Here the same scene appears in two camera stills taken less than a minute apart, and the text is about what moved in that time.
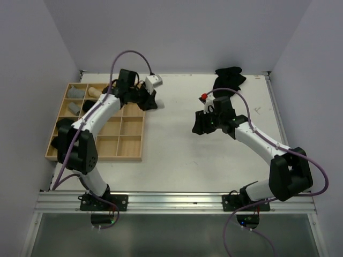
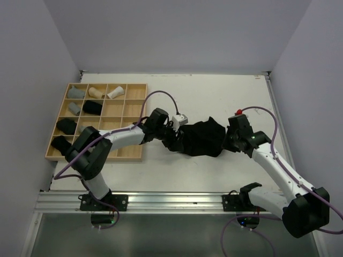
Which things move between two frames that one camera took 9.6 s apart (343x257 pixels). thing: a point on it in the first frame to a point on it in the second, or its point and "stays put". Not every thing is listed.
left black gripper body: [138, 95] to [166, 134]
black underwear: [228, 77] to [204, 138]
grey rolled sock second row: [74, 107] stays put
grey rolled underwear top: [74, 93] stays put
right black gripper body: [218, 119] to [230, 141]
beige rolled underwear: [94, 92] stays put
